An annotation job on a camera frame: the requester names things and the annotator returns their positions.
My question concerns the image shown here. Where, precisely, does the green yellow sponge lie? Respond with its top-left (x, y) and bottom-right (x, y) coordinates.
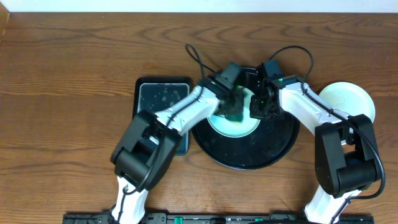
top-left (224, 111), bottom-right (244, 123)

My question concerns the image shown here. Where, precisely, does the pale green plate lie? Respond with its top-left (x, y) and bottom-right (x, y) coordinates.
top-left (207, 86), bottom-right (260, 138)
top-left (319, 82), bottom-right (376, 122)

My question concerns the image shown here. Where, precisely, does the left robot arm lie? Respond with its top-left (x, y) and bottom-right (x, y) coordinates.
top-left (110, 77), bottom-right (243, 223)

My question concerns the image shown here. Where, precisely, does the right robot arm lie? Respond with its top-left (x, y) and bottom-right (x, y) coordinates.
top-left (250, 75), bottom-right (386, 223)

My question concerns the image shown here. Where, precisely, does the black rectangular water tray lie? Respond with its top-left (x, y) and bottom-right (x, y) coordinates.
top-left (132, 76), bottom-right (192, 156)

